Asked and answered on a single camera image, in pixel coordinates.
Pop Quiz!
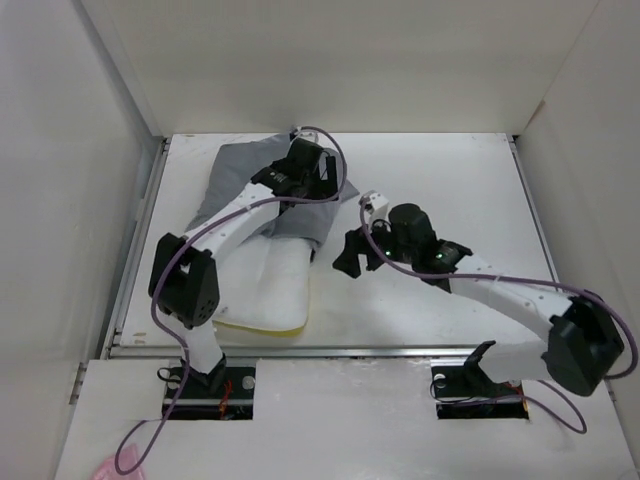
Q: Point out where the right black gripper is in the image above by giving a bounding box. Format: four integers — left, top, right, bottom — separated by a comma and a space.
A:
332, 212, 418, 277

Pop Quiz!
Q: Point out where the grey pillowcase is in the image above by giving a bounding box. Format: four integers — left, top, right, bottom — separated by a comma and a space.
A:
184, 135, 358, 259

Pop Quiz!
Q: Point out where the white pillow yellow edge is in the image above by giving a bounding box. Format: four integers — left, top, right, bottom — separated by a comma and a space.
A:
213, 235, 313, 336

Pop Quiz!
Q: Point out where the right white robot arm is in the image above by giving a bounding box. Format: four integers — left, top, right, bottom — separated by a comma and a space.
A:
333, 192, 624, 397

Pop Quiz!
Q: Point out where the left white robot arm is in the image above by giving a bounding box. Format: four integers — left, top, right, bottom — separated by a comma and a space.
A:
148, 138, 347, 397

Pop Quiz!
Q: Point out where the pink cloth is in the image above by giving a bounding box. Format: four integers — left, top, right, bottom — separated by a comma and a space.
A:
91, 444, 146, 480

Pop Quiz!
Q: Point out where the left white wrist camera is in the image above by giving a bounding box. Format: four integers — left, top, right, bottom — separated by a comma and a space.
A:
289, 127, 319, 144

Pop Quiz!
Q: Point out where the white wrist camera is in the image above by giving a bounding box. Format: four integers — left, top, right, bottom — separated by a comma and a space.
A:
289, 127, 319, 144
359, 190, 389, 223

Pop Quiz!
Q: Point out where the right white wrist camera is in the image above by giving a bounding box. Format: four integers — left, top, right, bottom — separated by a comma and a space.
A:
359, 190, 389, 223

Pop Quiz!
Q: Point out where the metal rail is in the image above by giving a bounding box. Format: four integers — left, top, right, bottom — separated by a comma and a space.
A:
101, 344, 473, 359

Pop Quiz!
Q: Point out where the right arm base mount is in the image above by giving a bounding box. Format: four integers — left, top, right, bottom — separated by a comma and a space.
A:
429, 341, 529, 420

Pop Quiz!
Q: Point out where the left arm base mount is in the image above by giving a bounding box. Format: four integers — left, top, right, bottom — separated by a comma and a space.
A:
169, 359, 257, 421

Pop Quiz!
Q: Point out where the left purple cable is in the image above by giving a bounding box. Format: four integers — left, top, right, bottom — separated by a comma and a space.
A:
114, 126, 349, 474

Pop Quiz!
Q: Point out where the purple cable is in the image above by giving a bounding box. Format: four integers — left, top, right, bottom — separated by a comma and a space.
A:
359, 194, 640, 434
114, 126, 349, 474

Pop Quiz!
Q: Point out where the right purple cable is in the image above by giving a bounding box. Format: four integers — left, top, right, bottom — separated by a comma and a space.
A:
359, 194, 640, 434

